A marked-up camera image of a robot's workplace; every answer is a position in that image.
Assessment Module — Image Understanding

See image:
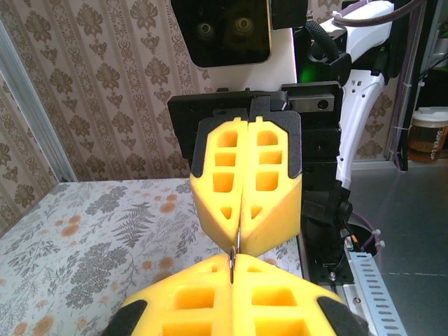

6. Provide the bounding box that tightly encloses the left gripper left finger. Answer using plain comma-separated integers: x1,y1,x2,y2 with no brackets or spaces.
101,253,234,336

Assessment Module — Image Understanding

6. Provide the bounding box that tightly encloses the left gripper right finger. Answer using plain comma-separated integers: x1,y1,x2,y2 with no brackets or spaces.
232,253,372,336

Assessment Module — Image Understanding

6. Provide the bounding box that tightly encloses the metal keyring with chain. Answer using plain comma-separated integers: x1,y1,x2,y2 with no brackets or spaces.
229,226,243,285

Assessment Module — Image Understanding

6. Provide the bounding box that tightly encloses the plastic drink cup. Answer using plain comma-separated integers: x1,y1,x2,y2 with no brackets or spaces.
407,106,448,164

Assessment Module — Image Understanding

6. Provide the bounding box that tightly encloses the grey metal sheet panel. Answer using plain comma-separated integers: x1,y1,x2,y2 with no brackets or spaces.
349,164,448,336

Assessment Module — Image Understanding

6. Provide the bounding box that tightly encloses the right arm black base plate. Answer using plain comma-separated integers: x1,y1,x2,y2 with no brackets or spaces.
309,258,354,284

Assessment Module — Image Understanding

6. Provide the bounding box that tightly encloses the grey slotted cable duct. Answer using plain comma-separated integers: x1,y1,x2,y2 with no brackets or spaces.
346,250,409,336

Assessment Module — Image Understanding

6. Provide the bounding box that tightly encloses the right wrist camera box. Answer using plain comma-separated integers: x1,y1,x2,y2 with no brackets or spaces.
170,0,309,88

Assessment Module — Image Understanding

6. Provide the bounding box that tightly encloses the right aluminium corner post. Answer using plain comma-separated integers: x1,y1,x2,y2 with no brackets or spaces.
0,19,78,183

